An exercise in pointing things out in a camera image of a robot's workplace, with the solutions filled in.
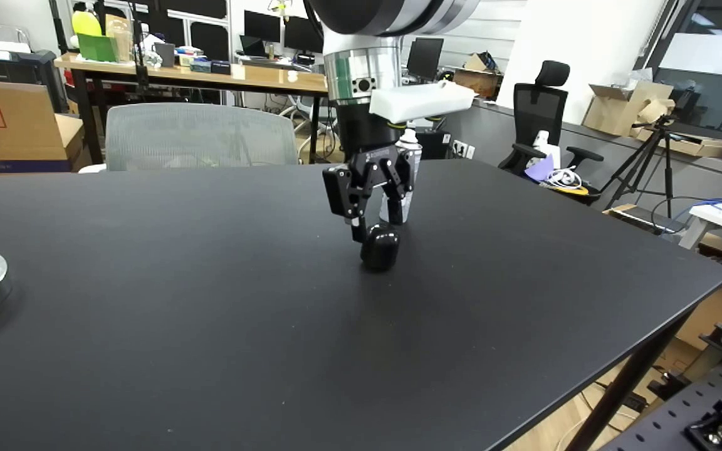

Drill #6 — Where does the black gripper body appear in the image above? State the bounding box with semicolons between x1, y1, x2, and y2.
335;103;399;167

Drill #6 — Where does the white red spray can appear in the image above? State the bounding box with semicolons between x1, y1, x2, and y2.
396;130;420;222

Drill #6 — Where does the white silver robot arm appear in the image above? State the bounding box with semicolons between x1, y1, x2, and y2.
302;0;479;243

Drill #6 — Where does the white plastic bottle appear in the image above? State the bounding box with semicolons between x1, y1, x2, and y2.
534;130;562;172

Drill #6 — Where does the black office chair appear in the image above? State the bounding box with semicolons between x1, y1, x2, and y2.
499;61;602;183

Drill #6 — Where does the grey mesh office chair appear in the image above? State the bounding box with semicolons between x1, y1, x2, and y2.
103;103;297;172

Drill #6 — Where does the open cardboard box right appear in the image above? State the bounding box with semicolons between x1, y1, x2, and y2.
584;84;673;138

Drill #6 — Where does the wooden desk with black legs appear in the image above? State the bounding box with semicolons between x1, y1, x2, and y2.
54;54;327;164

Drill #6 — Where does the brown cardboard box left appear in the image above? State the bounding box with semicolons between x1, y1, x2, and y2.
0;84;83;164

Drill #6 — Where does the black metal rack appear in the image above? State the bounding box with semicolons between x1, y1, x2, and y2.
602;326;722;451

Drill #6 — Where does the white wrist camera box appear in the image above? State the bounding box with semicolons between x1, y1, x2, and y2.
369;81;475;124

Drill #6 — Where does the black camera tripod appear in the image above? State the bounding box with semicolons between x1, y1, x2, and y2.
602;115;673;213

